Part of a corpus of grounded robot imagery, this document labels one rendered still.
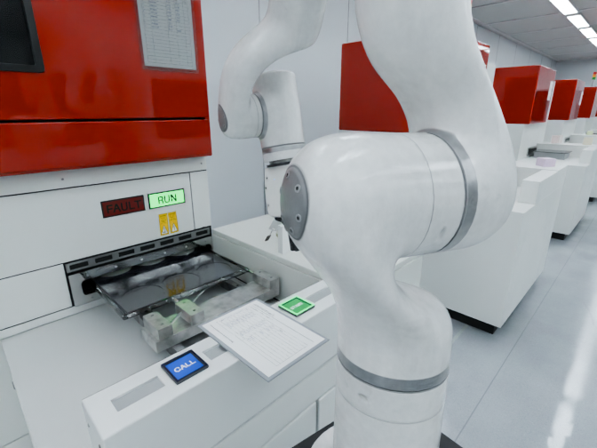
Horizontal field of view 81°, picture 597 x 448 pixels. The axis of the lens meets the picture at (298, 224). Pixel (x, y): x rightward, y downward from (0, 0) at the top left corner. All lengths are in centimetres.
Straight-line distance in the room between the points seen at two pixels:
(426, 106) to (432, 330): 21
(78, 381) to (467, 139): 85
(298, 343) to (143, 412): 26
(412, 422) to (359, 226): 22
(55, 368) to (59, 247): 31
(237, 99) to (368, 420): 48
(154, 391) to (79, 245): 59
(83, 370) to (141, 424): 38
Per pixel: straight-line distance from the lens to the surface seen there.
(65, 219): 110
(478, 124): 36
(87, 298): 116
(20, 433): 133
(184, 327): 89
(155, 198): 116
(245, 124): 62
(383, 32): 35
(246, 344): 67
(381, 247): 28
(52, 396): 92
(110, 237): 114
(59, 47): 103
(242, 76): 59
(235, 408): 70
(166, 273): 113
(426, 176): 30
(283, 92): 66
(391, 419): 40
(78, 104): 103
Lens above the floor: 136
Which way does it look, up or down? 18 degrees down
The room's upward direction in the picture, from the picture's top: straight up
